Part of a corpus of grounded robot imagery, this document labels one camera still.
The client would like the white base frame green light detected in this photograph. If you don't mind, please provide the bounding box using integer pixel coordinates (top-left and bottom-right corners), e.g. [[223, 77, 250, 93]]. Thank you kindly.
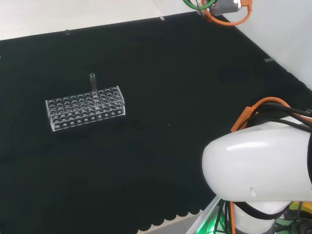
[[187, 196, 231, 234]]

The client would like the clear plastic test tube rack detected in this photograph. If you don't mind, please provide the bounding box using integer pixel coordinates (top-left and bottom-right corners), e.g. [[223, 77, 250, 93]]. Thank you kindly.
[[45, 85, 126, 132]]

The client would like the green cable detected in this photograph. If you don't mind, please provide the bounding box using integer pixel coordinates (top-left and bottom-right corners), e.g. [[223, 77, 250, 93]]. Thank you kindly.
[[182, 0, 197, 11]]

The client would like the black bench cloth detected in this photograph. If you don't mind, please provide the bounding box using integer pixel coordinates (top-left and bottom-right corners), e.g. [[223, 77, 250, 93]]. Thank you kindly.
[[0, 13, 312, 234]]

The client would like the yellow stop button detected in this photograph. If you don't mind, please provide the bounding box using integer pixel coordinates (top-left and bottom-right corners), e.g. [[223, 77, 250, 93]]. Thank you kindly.
[[288, 201, 312, 221]]

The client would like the clear glass test tube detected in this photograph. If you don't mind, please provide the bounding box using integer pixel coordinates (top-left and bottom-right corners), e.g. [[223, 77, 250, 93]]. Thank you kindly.
[[89, 73, 101, 115]]

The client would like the orange cable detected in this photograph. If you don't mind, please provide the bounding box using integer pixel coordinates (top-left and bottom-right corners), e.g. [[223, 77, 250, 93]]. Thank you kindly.
[[204, 0, 312, 234]]

